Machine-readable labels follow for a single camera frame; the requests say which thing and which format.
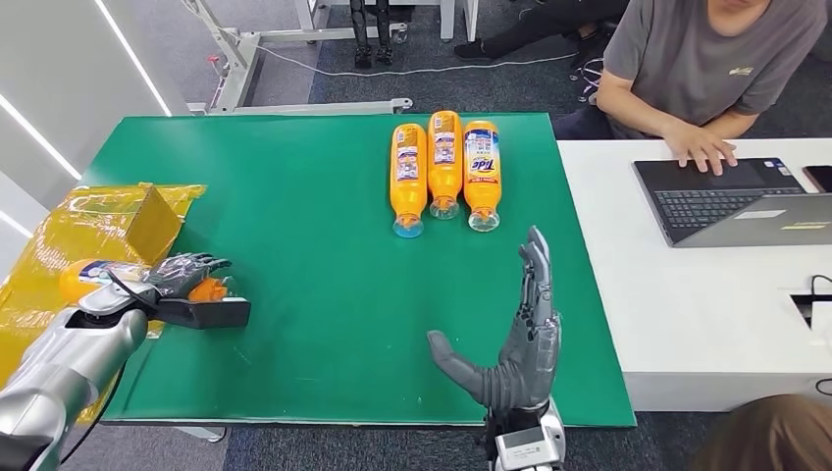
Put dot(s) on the white hoist frame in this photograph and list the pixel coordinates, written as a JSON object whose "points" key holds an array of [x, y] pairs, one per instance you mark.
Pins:
{"points": [[240, 65]]}

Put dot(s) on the black phone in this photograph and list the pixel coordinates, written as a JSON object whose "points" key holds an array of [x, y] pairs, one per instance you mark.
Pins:
{"points": [[819, 177]]}

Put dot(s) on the green table mat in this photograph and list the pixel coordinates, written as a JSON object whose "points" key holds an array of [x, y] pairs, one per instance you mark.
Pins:
{"points": [[312, 227]]}

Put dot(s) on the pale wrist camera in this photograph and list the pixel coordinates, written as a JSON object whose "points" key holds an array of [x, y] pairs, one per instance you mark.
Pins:
{"points": [[526, 445], [110, 299]]}

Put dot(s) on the person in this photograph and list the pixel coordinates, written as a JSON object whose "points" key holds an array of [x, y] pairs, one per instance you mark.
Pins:
{"points": [[539, 26], [767, 442], [682, 58]]}

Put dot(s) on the black office chair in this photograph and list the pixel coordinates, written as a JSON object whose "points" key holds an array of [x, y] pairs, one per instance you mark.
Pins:
{"points": [[588, 77]]}

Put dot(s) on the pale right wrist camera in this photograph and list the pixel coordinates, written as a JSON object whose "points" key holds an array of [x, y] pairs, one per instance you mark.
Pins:
{"points": [[526, 445]]}

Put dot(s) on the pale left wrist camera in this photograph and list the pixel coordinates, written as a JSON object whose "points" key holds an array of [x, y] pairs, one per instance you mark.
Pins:
{"points": [[110, 299]]}

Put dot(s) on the yellow film wrapped box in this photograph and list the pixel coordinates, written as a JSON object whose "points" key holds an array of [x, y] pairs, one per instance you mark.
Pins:
{"points": [[65, 221]]}

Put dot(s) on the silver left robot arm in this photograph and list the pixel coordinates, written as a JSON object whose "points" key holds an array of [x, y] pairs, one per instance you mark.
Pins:
{"points": [[58, 370]]}

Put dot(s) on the orange Tide detergent bottle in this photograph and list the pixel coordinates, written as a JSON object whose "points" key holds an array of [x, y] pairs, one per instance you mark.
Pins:
{"points": [[481, 195]]}

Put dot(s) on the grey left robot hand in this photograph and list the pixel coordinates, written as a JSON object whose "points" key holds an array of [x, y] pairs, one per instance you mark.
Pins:
{"points": [[175, 276]]}

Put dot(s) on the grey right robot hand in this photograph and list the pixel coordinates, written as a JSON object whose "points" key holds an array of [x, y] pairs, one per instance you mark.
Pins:
{"points": [[526, 364]]}

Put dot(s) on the dark grey laptop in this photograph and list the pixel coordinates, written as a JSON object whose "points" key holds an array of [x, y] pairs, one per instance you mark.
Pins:
{"points": [[715, 208]]}

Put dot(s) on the white desk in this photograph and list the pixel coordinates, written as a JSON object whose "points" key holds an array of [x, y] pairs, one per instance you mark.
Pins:
{"points": [[448, 19], [650, 292]]}

